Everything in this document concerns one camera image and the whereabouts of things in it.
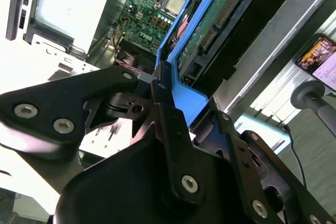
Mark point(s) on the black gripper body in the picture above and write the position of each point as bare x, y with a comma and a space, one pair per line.
118, 182

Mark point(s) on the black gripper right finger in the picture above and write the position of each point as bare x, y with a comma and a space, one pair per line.
242, 155

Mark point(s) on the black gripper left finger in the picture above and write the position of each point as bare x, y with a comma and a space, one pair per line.
52, 98

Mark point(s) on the hard disk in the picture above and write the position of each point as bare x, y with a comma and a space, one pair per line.
189, 95

